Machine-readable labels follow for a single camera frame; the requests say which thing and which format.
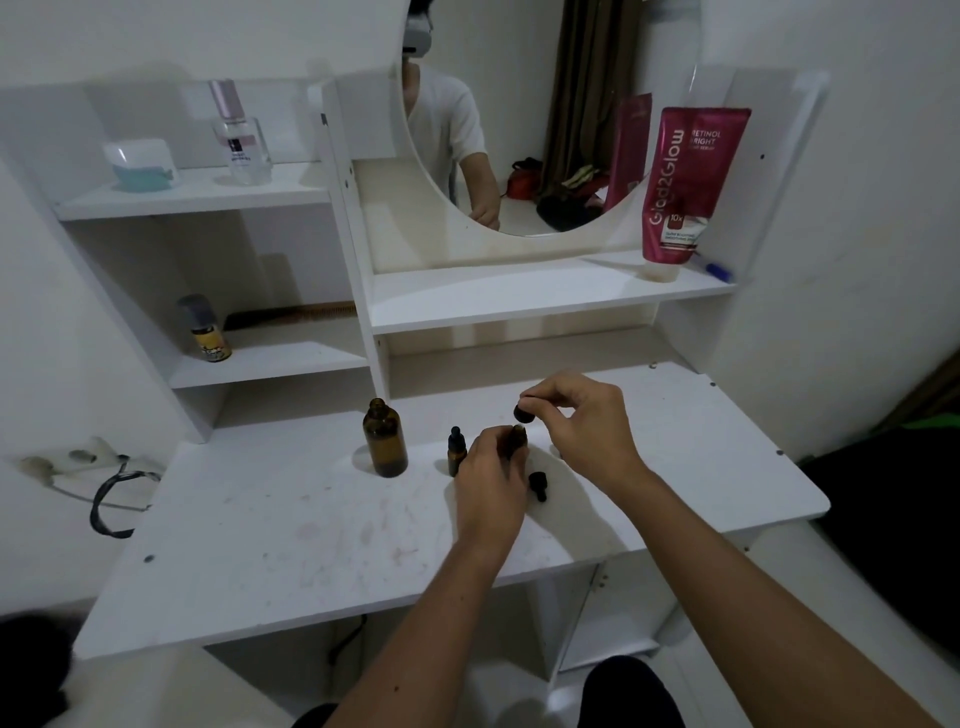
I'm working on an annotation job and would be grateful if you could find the thin black power cable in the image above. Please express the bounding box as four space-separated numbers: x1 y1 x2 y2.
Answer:
327 614 369 669

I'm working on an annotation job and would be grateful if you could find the white wall socket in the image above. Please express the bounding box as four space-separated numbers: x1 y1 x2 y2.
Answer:
18 438 125 478

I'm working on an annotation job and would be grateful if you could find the black coiled cable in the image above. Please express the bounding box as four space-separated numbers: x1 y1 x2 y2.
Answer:
89 453 163 540

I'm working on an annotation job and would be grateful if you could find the small yellow label bottle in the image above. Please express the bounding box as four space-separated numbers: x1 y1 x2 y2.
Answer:
176 293 233 364

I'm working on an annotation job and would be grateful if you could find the red cosmetic tube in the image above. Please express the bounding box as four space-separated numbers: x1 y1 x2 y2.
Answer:
641 106 753 284

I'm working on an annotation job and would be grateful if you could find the black green bag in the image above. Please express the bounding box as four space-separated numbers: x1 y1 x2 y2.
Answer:
798 416 960 676

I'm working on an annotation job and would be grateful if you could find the white and blue cream jar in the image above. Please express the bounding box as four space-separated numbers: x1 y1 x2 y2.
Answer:
101 137 178 193

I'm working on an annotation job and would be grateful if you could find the white vanity desk with shelves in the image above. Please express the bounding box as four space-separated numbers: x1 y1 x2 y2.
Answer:
0 63 834 728

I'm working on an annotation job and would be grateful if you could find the person's right hand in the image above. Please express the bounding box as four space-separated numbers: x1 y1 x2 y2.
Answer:
517 371 650 500

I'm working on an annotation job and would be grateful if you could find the brown comb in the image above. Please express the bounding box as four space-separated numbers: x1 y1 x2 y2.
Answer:
223 301 358 333

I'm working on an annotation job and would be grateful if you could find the large amber glass bottle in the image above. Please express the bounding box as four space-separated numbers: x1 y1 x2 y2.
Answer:
362 398 410 479

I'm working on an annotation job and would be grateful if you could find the person's left hand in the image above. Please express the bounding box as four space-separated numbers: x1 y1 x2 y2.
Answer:
452 425 532 556

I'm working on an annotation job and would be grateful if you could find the round mirror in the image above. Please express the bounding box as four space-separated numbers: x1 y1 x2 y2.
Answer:
393 0 703 238

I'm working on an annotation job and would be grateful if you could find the clear perfume bottle pink cap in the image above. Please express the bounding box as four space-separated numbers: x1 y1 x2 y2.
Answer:
208 78 273 187

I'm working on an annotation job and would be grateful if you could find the person's left forearm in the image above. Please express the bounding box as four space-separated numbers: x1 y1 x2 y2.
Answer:
322 532 519 728

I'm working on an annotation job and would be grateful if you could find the person's right leg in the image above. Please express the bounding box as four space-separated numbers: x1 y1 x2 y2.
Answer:
581 654 688 728

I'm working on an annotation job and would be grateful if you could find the black cloth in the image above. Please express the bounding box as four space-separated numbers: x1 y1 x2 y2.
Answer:
0 613 76 728

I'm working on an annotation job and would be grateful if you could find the person's right forearm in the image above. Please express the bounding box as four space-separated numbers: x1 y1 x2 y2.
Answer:
607 468 943 728

